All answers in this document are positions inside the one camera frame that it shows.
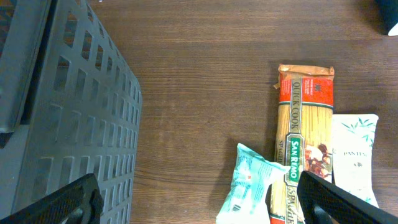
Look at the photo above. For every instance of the red spaghetti packet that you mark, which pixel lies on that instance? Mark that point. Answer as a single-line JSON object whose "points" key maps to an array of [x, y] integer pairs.
{"points": [[303, 139]]}

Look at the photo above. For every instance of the white cosmetic tube gold cap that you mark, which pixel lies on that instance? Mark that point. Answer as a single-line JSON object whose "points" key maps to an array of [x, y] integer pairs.
{"points": [[352, 140]]}

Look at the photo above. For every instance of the grey plastic basket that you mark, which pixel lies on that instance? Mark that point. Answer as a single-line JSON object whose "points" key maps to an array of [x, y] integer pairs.
{"points": [[70, 106]]}

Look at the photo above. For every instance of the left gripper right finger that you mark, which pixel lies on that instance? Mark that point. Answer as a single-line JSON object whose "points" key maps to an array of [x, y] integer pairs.
{"points": [[323, 202]]}

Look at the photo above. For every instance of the light teal snack pouch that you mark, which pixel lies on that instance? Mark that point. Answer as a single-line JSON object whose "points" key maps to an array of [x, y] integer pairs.
{"points": [[252, 177]]}

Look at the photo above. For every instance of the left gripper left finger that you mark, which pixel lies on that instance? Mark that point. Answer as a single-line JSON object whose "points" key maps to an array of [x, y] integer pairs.
{"points": [[77, 202]]}

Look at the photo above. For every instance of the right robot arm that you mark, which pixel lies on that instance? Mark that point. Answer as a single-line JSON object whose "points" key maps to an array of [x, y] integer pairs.
{"points": [[388, 11]]}

